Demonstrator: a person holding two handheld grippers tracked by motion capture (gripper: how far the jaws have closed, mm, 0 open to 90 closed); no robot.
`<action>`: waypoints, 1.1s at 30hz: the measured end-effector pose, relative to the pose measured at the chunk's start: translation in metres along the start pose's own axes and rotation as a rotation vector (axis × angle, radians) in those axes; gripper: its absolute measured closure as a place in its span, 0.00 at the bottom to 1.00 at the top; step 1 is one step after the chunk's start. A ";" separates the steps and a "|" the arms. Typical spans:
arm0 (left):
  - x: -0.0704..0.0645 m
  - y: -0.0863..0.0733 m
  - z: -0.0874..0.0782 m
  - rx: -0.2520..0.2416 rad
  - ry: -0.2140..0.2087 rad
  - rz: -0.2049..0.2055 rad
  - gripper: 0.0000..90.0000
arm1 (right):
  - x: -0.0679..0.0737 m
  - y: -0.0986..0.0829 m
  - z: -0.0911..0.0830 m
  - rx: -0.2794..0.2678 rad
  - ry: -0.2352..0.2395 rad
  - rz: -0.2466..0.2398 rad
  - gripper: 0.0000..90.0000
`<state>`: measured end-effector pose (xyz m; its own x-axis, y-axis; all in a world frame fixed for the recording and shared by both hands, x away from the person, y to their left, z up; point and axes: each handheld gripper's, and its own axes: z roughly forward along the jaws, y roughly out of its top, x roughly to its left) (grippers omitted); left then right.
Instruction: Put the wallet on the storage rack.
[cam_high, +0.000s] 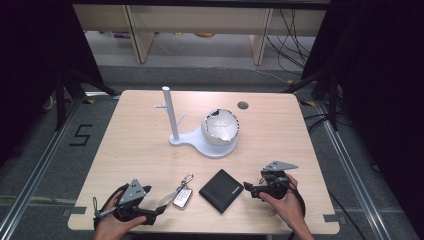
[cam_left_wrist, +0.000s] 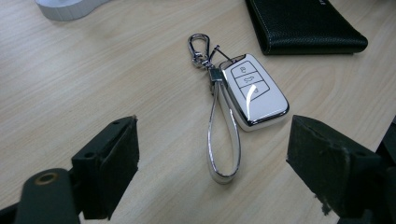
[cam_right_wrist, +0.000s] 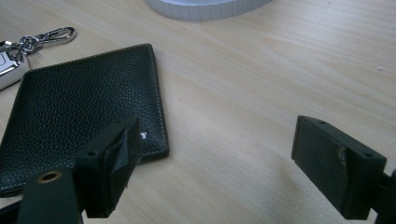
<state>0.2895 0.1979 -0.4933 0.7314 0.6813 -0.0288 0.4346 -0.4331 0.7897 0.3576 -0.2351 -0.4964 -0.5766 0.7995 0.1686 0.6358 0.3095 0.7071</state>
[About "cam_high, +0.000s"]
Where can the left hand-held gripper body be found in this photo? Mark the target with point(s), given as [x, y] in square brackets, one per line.
[132, 195]

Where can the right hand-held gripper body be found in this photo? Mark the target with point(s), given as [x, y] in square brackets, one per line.
[276, 181]

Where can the silver car key with keyring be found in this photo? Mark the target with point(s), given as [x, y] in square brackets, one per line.
[182, 197]

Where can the black leather wallet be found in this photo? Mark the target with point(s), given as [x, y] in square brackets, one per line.
[221, 190]

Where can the person's right hand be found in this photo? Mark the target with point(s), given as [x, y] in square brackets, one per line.
[283, 208]

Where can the person's left hand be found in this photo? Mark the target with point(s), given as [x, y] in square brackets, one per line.
[111, 226]

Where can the black tape strip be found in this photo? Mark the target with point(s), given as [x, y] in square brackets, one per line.
[75, 210]
[331, 218]

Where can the white eggshell-shaped bowl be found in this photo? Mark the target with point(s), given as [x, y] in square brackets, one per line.
[220, 127]

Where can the white key holder stand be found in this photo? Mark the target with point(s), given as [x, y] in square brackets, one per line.
[186, 141]

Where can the black metal stand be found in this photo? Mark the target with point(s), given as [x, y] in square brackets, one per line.
[65, 96]
[328, 96]

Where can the black curtain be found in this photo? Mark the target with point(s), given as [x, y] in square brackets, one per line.
[36, 66]
[380, 83]

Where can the beige wooden desk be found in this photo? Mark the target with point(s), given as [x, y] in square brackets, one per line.
[200, 20]

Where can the metal floor rail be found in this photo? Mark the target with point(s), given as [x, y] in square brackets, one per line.
[36, 173]
[353, 173]

